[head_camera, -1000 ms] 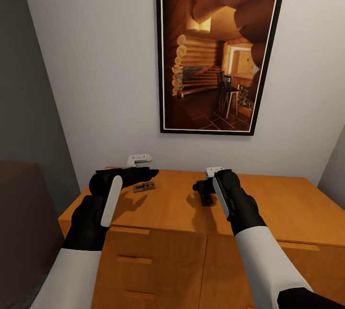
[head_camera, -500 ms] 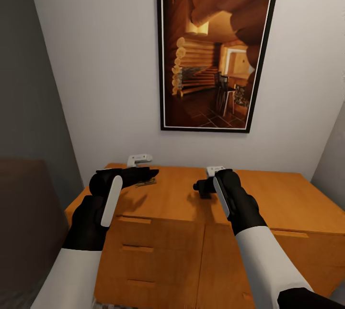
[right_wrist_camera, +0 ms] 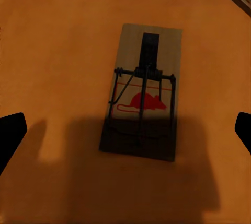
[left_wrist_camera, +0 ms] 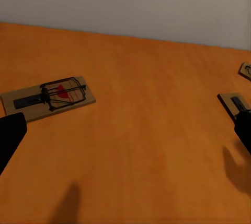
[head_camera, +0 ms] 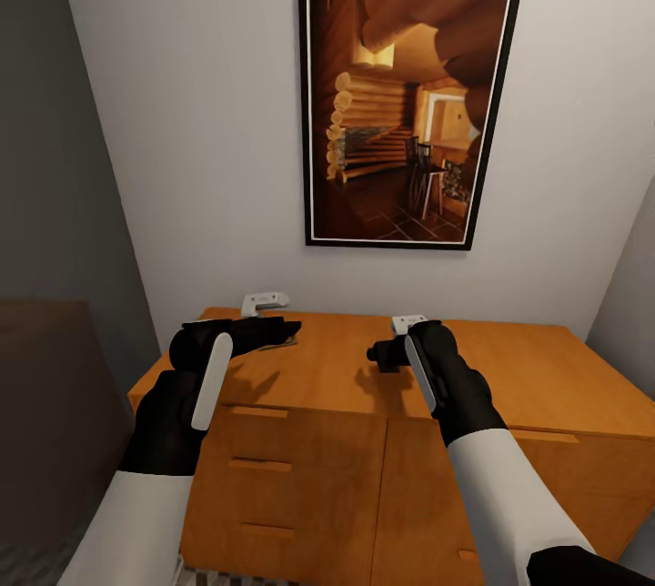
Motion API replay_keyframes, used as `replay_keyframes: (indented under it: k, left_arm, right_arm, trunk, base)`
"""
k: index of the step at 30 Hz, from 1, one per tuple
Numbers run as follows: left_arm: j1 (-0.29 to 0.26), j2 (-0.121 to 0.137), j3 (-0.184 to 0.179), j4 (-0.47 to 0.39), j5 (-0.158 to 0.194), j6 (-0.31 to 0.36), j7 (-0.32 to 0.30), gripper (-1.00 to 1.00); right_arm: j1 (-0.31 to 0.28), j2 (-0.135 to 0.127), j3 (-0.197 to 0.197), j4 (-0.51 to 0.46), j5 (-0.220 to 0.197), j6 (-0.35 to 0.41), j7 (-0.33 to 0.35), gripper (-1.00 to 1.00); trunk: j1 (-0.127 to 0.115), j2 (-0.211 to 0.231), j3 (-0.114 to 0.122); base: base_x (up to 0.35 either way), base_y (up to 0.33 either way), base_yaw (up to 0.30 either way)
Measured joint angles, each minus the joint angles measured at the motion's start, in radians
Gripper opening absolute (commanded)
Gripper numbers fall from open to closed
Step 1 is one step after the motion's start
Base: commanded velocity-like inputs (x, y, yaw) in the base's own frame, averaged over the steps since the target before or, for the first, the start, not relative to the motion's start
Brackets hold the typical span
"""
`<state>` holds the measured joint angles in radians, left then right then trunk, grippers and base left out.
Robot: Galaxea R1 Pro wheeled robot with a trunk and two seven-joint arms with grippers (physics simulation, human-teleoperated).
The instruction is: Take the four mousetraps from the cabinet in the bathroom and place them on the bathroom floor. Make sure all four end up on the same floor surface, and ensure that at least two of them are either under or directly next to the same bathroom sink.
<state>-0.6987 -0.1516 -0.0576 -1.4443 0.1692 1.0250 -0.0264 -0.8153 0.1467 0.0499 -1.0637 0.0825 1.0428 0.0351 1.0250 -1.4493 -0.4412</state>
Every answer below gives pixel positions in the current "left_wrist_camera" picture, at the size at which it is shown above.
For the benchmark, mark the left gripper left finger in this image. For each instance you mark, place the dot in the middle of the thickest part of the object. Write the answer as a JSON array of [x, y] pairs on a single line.
[[12, 130]]

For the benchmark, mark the mousetrap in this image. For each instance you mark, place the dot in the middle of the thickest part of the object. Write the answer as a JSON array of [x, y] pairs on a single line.
[[41, 101], [234, 103], [245, 71]]

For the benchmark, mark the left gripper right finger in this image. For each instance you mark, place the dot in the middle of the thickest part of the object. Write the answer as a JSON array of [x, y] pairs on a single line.
[[243, 129]]

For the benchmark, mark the cabinet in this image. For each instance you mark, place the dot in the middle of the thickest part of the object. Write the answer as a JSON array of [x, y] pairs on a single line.
[[157, 147]]

